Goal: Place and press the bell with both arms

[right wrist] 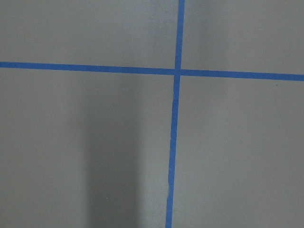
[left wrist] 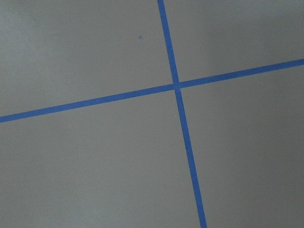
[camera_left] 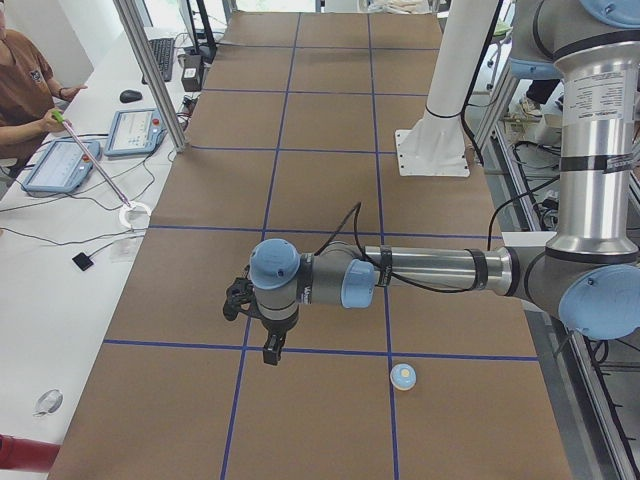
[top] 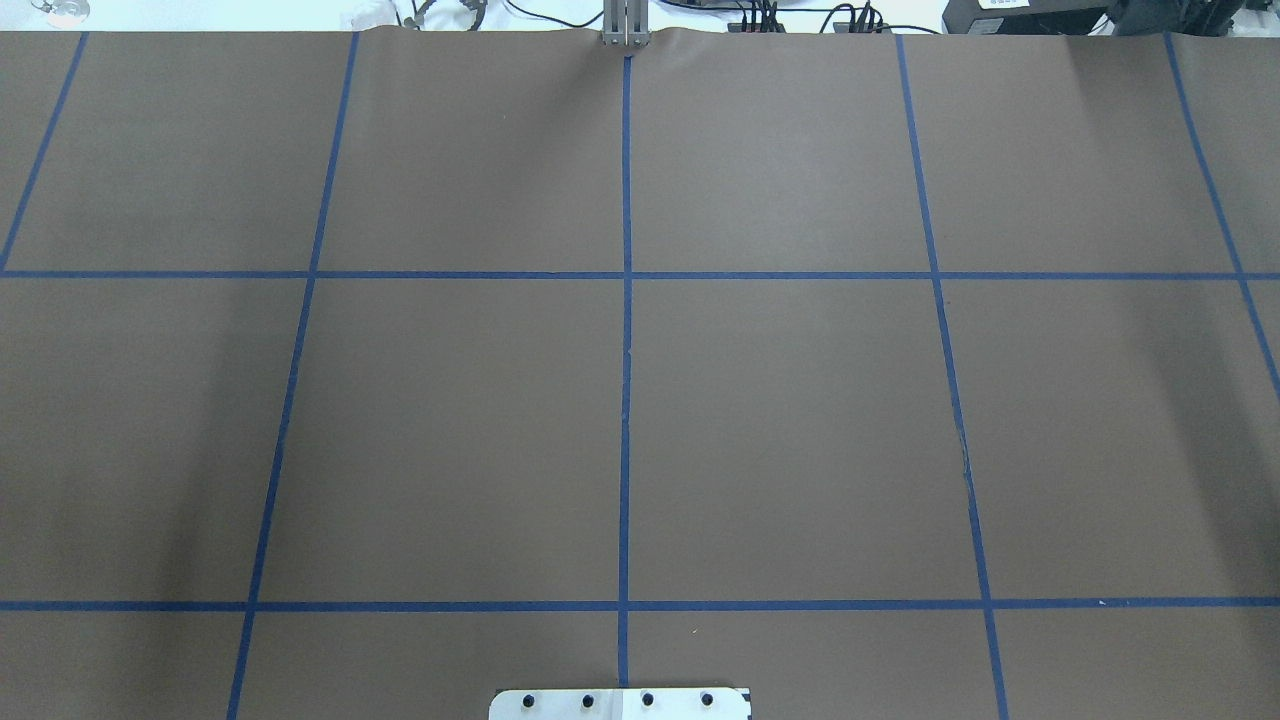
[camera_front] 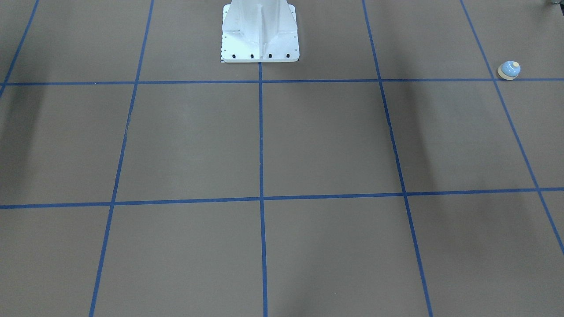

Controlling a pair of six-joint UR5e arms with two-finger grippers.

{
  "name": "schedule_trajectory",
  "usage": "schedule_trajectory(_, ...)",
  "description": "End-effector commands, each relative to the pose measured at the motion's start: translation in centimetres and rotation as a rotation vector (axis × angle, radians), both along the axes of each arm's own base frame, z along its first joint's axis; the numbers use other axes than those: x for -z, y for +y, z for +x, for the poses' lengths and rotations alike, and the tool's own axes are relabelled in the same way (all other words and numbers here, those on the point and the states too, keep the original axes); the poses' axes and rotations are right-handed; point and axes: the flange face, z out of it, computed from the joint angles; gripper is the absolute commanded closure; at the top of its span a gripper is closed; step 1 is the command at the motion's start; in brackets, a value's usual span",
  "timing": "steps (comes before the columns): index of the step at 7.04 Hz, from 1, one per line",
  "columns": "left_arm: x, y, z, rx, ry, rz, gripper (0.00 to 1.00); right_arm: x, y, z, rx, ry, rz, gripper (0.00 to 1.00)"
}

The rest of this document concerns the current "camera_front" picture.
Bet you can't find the blue call bell wooden base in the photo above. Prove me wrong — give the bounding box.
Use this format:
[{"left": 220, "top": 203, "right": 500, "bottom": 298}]
[{"left": 497, "top": 60, "right": 521, "bottom": 81}]

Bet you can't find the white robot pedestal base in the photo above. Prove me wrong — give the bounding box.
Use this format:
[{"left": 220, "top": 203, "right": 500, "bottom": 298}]
[{"left": 220, "top": 0, "right": 300, "bottom": 63}]

